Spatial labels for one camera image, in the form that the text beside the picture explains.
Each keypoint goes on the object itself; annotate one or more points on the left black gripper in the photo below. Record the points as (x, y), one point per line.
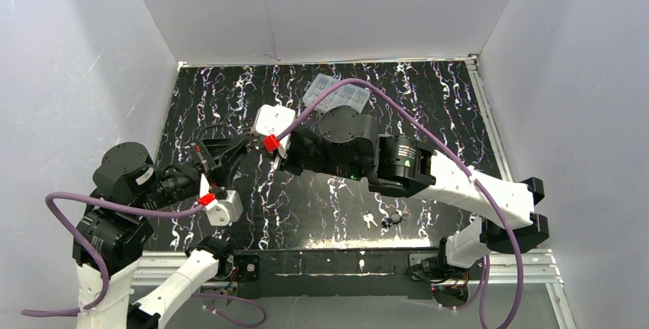
(203, 163)

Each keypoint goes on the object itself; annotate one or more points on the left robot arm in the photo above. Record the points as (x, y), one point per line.
(127, 175)

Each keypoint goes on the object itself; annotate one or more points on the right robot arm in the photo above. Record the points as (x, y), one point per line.
(347, 144)

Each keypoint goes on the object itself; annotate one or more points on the clear plastic parts box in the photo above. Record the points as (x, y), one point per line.
(350, 95)

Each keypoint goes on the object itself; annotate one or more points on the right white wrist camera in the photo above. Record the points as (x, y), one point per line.
(270, 121)

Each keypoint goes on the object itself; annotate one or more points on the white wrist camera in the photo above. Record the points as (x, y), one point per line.
(270, 121)
(222, 211)

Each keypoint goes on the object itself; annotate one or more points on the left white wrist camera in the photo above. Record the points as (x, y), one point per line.
(222, 211)

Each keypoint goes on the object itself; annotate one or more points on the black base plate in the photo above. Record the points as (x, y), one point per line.
(329, 272)

